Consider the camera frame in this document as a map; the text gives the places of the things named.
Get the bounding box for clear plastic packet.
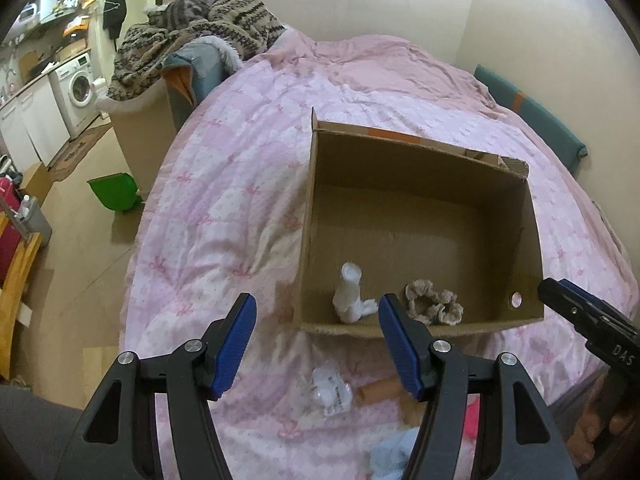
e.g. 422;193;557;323
299;365;357;418

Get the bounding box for person's dark grey trousers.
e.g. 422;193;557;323
0;385;91;480

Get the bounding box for grey bin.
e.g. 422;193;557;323
14;200;53;248

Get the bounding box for person's right hand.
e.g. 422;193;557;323
572;375;615;467

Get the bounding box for pink suitcase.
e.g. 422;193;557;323
0;176;21;281

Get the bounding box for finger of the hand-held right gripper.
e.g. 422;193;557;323
538;277;613;348

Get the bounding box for brown doormat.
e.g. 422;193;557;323
47;122;113;183

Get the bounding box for white sock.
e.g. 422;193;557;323
332;261;378;325

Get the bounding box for beige bed frame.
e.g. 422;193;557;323
111;80;177;202

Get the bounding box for pink plush toy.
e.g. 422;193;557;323
462;395;482;443

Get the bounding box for teal cushion with orange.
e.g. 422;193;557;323
472;64;588;166
162;37;232;131

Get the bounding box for cluttered wall shelf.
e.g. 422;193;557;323
0;0;101;46

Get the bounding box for grey striped fleece blanket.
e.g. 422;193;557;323
145;0;217;28

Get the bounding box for white kitchen cabinet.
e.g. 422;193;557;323
0;77;71;166

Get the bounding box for beige scrunchie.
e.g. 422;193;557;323
404;279;465;327

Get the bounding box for brown cardboard box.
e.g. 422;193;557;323
291;106;546;340

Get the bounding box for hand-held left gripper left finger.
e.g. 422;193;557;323
54;292;258;480

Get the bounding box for green dustpan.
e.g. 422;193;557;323
86;172;143;212

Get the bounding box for white washing machine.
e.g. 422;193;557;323
50;52;101;138

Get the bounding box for brown cardboard tube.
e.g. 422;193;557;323
356;381;401;404

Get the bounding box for light blue fluffy sock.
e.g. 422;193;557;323
369;427;418;480

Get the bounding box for small cardboard floor box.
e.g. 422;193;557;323
22;162;53;206

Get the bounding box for brown patterned knit blanket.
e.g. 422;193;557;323
107;0;288;103

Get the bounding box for wooden chair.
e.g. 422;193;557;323
0;210;44;381

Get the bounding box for pink patterned quilt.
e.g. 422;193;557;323
117;27;628;480

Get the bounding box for black hanging garment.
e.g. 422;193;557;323
102;0;128;38

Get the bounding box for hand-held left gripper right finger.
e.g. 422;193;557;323
378;292;581;480

